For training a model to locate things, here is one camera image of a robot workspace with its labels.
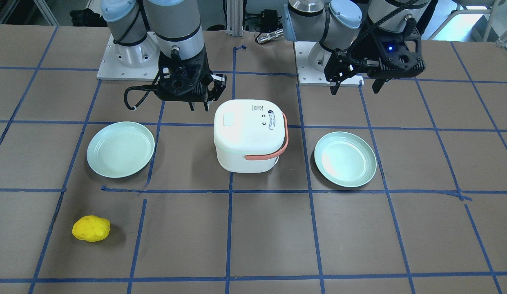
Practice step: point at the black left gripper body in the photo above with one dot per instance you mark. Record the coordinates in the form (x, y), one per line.
(361, 52)

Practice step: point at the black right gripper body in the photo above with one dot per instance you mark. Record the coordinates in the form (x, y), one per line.
(217, 84)

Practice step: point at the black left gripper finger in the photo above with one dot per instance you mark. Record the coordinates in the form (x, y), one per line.
(339, 67)
(378, 84)

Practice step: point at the white rice cooker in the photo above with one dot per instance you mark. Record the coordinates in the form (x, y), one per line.
(249, 135)

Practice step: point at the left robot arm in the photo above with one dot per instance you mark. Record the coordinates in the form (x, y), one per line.
(340, 24)

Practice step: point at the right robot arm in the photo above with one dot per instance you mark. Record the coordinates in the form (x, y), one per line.
(169, 31)

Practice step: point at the light green plate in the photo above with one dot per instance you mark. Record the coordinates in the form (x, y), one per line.
(120, 149)
(345, 159)

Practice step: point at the yellow toy potato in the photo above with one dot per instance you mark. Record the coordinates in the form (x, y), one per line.
(91, 228)

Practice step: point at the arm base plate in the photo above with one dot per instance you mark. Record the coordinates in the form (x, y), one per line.
(137, 63)
(311, 60)

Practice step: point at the aluminium frame post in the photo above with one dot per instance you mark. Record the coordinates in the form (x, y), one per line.
(235, 17)

